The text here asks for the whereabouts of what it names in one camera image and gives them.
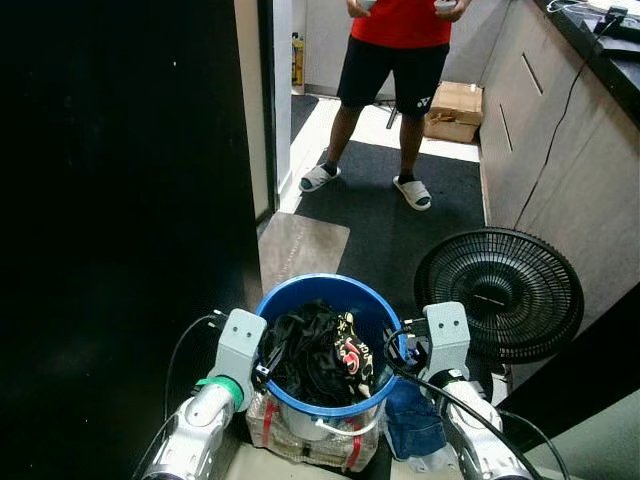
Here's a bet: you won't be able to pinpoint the blue denim garment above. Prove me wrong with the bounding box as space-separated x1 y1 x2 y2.
384 378 449 463

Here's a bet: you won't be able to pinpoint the grey floor mat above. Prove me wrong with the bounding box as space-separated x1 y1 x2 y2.
257 212 352 295

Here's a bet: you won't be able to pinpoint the black power strip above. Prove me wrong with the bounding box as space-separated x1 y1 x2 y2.
592 5 640 43

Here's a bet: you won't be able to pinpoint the brown cardboard box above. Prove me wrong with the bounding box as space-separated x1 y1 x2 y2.
422 81 485 145

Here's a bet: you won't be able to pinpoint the black floor rug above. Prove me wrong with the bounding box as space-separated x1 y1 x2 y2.
293 140 488 313

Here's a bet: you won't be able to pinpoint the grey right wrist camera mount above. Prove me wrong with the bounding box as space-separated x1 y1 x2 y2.
422 302 471 377

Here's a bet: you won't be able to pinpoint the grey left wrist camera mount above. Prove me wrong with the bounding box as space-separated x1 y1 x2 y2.
214 308 269 387

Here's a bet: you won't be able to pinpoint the clear plastic bag red straps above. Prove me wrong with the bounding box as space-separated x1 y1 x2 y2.
244 388 383 473

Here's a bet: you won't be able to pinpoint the floral patterned garment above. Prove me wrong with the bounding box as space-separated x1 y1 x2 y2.
334 311 377 393

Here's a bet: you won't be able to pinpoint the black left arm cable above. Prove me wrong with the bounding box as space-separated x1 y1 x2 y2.
163 312 229 426

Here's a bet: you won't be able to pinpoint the black garment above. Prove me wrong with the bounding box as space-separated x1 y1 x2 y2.
266 299 373 407

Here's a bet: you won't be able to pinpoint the person in red shirt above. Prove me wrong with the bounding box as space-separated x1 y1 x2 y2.
298 0 473 212

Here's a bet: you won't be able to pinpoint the blue plastic bucket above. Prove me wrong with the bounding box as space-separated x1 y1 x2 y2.
254 273 410 419

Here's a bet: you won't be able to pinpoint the thin black power cable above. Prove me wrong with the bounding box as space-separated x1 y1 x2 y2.
512 38 605 231

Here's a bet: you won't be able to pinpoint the beige cabinet with black counter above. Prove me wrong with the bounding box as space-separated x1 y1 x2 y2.
477 0 640 331

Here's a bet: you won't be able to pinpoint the yellow bottle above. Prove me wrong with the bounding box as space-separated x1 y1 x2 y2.
291 32 306 90

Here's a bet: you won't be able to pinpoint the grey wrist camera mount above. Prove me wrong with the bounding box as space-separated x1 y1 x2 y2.
422 302 471 377
214 308 269 387

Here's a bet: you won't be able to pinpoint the black electric fan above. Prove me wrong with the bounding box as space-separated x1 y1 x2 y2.
414 228 586 364

